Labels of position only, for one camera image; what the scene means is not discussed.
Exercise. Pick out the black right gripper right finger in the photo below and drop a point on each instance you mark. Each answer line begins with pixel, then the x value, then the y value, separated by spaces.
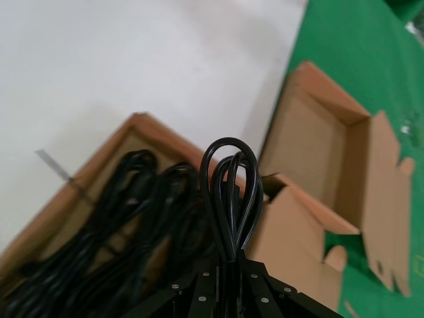
pixel 265 291

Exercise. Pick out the short wooden stick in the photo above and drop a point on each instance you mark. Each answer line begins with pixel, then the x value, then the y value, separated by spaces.
pixel 349 309

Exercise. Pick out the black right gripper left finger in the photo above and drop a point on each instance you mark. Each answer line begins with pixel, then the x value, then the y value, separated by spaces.
pixel 198 295

